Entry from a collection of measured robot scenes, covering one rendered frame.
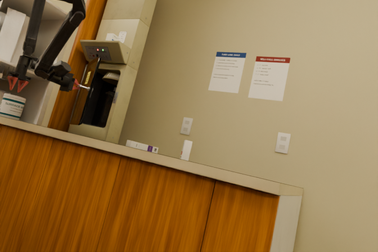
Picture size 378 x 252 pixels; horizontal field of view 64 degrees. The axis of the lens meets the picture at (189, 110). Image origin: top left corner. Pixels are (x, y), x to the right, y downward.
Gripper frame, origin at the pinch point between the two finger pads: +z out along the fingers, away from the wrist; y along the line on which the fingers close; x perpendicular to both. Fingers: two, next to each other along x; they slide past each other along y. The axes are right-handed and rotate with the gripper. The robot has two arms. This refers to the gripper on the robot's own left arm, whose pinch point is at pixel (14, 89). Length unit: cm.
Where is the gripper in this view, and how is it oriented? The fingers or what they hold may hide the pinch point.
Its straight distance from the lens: 196.5
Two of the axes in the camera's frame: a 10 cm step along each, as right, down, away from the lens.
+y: 4.4, 2.4, 8.6
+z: -2.2, 9.6, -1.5
